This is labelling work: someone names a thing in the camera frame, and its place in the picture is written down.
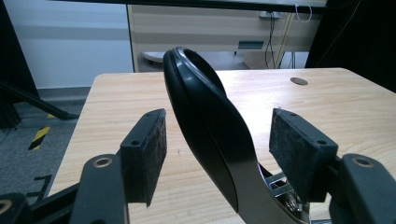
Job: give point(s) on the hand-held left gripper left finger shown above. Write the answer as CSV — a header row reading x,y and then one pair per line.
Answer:
x,y
144,155

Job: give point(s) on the grey round table grommet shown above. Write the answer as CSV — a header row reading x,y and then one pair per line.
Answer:
x,y
299,81

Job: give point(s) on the black curtain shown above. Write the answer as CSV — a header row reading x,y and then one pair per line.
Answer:
x,y
15,46
358,40

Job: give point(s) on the yellow black floor tape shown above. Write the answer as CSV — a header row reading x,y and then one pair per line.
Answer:
x,y
39,137

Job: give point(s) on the black metal stand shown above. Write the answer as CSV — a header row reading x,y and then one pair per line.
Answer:
x,y
37,104

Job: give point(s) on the black horizontal frame bar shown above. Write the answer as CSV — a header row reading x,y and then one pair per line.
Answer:
x,y
186,3

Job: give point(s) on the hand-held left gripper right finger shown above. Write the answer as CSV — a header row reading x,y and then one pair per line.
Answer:
x,y
299,152

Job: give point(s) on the white wall panel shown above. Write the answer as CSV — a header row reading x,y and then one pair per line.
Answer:
x,y
71,43

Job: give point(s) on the light wooden cabinet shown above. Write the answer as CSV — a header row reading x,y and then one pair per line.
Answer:
x,y
199,28

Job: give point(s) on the black stapler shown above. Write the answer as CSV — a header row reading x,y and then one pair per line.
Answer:
x,y
214,133

